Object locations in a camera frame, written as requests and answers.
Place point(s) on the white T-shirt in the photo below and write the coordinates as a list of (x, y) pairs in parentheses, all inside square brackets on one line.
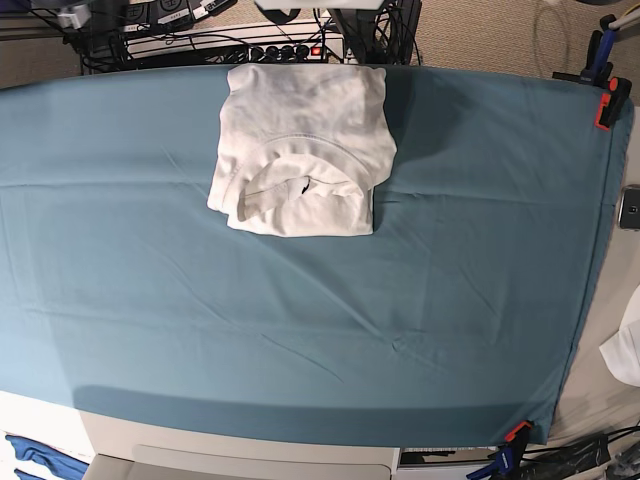
[(301, 149)]

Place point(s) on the teal table cloth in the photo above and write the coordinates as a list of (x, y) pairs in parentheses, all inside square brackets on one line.
[(460, 316)]

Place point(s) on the black power strip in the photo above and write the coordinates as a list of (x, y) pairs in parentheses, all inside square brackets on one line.
[(277, 54)]

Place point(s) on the orange black clamp bottom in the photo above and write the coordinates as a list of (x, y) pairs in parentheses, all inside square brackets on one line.
[(518, 437)]

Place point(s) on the orange black clamp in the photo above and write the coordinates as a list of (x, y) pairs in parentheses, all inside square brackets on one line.
[(616, 91), (518, 437)]

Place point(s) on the blue clamp bottom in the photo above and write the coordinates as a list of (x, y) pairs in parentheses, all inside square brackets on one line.
[(504, 462)]

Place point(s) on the blue clamp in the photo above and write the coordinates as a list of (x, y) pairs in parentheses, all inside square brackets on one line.
[(504, 462), (597, 68)]

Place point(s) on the white storage bin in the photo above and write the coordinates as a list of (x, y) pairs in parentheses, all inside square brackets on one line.
[(290, 462)]

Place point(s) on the small grey device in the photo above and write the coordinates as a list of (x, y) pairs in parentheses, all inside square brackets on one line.
[(629, 209)]

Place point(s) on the white cloth right edge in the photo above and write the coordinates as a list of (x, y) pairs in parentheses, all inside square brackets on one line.
[(621, 351)]

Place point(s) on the orange black clamp top right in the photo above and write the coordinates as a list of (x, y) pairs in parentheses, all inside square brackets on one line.
[(616, 91)]

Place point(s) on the blue cloth bottom left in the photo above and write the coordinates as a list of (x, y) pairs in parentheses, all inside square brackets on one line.
[(59, 464)]

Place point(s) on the blue clamp top right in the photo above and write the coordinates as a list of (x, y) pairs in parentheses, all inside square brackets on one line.
[(597, 68)]

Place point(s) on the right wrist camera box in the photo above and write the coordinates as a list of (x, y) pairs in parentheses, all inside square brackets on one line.
[(75, 16)]

